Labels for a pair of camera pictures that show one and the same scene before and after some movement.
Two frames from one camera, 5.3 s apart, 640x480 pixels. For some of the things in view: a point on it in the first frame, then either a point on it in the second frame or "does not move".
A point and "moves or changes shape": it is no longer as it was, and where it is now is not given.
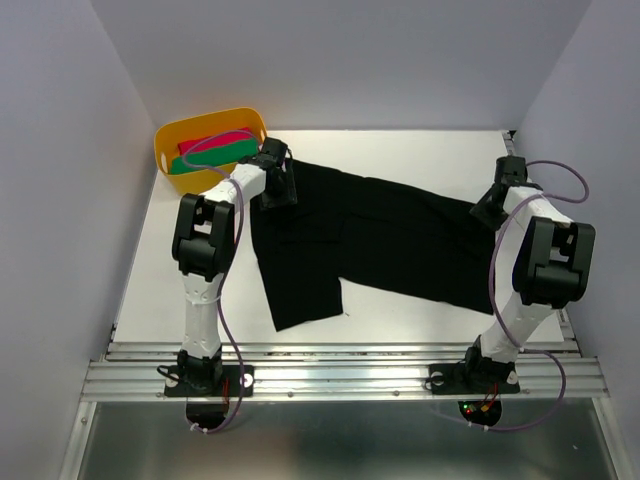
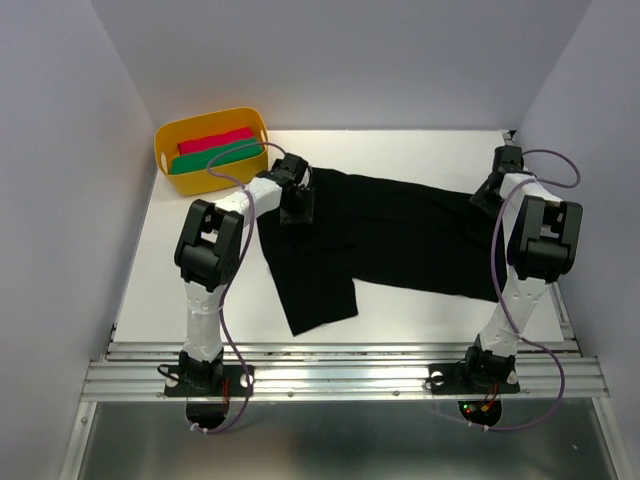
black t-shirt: [394, 238] moves or changes shape
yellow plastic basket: [169, 135] does not move
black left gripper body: [283, 194] to [300, 210]
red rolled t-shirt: [238, 135] does not move
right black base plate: [474, 379] does not move
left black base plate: [174, 386] does not move
